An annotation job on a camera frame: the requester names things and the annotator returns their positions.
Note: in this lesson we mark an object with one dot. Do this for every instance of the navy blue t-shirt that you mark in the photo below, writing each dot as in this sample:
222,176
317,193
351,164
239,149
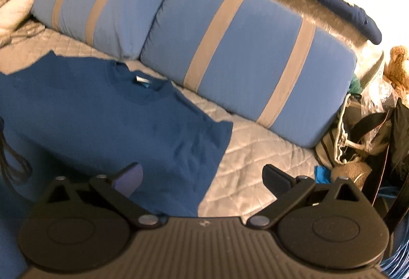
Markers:
96,119

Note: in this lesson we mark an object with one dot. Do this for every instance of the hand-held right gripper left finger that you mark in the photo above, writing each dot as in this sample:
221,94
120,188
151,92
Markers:
129,180

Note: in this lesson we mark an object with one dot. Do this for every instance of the brown teddy bear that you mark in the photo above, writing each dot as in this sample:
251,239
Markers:
397,71

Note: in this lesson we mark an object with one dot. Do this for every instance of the clear plastic bag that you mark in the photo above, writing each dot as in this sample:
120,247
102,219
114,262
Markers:
378,100

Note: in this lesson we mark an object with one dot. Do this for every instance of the blue grey-striped pillow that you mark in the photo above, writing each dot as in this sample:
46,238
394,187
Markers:
121,4
249,64

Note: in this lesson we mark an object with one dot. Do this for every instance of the bright blue cloth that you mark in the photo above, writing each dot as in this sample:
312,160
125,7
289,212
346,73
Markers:
322,174

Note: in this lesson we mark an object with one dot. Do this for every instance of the teal cloth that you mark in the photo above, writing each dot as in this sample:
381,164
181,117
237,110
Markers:
355,84

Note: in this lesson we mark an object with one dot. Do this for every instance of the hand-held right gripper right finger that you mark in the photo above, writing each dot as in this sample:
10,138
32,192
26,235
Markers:
274,180

